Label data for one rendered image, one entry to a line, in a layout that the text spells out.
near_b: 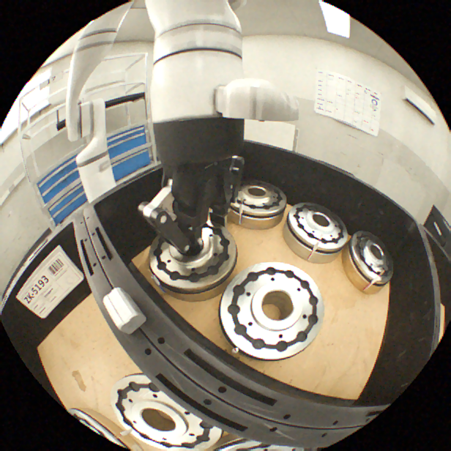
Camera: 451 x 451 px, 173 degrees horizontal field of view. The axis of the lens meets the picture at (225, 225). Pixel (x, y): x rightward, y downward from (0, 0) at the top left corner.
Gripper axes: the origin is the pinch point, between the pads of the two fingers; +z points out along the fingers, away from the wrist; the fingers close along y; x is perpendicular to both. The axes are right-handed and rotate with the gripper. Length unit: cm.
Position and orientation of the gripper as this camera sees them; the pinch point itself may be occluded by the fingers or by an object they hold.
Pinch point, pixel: (207, 236)
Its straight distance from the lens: 20.6
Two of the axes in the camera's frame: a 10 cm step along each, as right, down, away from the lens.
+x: 8.5, 3.6, -3.9
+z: 0.0, 7.4, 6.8
